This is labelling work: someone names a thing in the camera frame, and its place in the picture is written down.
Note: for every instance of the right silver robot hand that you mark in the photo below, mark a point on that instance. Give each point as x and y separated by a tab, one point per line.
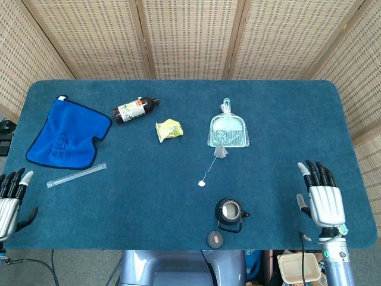
326	205

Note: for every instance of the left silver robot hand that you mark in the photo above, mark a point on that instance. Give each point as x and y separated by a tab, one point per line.
7	211

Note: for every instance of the black teapot lid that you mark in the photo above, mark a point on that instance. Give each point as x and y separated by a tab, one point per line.
215	238

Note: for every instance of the light green plastic dustpan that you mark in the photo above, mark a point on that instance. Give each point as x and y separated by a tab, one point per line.
227	131

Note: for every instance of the dark sauce bottle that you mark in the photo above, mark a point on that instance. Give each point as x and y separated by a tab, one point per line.
132	110

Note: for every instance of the beige takeout box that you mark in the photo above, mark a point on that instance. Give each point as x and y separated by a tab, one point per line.
297	266

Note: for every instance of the black equipment beside table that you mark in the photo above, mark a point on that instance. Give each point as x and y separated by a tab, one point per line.
5	140

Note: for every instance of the clear wrapped straw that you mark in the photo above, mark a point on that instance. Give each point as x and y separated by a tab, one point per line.
76	175

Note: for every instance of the blue printed package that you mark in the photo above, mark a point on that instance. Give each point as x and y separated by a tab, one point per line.
253	265

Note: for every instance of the blue microfibre towel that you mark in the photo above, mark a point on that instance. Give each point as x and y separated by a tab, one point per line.
65	131

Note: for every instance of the blue carpet table mat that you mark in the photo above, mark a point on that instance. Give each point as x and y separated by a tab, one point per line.
160	193

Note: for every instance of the blue-grey robot torso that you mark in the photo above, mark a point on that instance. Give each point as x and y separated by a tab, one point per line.
178	268

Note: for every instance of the yellow-green snack packet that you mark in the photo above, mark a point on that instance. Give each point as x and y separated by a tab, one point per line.
169	130

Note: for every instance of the wicker folding screen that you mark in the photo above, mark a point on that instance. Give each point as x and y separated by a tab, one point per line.
190	35

